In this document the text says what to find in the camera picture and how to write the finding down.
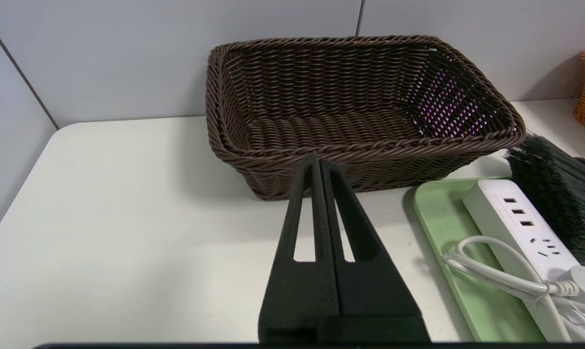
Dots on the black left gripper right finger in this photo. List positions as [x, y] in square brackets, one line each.
[374, 291]

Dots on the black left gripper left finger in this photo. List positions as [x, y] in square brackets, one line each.
[297, 295]

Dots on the dark brown wicker basket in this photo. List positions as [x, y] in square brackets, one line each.
[331, 97]

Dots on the light green plastic tray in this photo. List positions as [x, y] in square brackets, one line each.
[447, 228]

